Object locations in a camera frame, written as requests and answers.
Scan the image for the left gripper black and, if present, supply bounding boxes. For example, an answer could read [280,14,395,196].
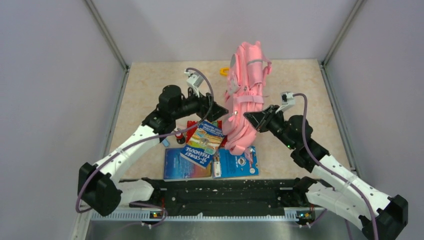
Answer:
[172,85,228,122]

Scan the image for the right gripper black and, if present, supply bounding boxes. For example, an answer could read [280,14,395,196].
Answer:
[244,104,296,150]

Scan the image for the red 156-storey treehouse book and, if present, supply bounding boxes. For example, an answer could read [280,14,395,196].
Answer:
[186,119,230,148]

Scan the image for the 91-storey treehouse blue book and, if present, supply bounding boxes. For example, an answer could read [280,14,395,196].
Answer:
[180,120,226,169]

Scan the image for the pink student backpack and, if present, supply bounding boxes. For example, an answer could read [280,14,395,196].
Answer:
[222,41,272,164]

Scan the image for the light blue paperback book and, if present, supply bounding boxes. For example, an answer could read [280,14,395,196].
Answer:
[212,146,259,179]

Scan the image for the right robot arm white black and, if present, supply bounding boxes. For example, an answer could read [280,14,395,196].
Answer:
[244,105,409,240]

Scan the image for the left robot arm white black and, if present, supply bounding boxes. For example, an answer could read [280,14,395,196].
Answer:
[75,85,229,217]

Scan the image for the yellow triangle toy purple cap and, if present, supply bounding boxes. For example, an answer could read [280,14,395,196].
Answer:
[219,67,230,77]

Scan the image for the red perfect stamp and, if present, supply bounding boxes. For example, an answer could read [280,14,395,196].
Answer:
[175,132,186,145]

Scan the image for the light blue eraser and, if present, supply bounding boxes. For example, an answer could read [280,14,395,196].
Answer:
[161,138,170,148]

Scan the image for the dark blue sunset book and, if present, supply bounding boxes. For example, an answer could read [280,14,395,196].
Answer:
[163,148,213,182]

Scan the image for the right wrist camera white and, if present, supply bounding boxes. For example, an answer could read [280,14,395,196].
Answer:
[276,91,296,113]

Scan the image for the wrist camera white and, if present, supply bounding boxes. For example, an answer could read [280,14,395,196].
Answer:
[186,72,204,97]
[276,91,296,113]

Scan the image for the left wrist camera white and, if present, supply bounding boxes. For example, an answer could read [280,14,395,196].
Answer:
[186,72,204,97]

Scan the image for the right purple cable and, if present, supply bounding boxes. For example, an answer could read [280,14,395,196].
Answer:
[291,92,380,240]

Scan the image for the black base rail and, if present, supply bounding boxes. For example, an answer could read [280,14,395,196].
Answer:
[144,178,319,223]

